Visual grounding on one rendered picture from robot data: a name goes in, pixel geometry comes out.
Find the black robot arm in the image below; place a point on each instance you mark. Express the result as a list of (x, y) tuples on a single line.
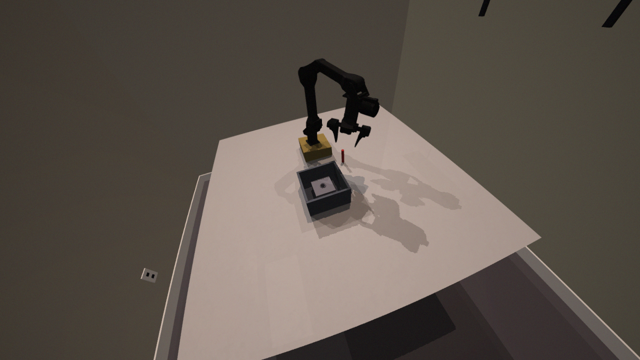
[(350, 83)]

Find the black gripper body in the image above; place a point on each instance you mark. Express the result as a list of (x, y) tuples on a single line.
[(333, 123)]

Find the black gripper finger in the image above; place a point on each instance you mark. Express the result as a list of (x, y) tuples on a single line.
[(358, 139), (335, 133)]

